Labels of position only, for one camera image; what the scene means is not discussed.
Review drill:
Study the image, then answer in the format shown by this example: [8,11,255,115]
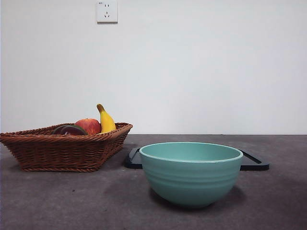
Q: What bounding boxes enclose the teal ceramic bowl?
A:
[139,141,244,208]

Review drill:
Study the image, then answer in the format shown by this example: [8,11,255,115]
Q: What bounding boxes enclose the dark red plum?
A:
[57,125,83,136]

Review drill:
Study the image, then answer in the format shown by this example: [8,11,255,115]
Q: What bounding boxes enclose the yellow banana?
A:
[96,103,117,134]

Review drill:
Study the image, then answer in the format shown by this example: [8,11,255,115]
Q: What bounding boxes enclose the dark teal rectangular tray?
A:
[124,147,270,171]

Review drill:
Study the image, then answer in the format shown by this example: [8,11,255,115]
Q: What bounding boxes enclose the red yellow apple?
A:
[74,117,102,135]

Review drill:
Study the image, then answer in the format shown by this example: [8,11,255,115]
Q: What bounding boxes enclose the green bumpy avocado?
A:
[51,124,88,136]

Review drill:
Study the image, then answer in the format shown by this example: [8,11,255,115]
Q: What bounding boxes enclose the brown wicker basket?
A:
[0,122,134,173]

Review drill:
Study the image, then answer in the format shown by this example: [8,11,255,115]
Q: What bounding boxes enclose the white wall socket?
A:
[96,0,118,24]

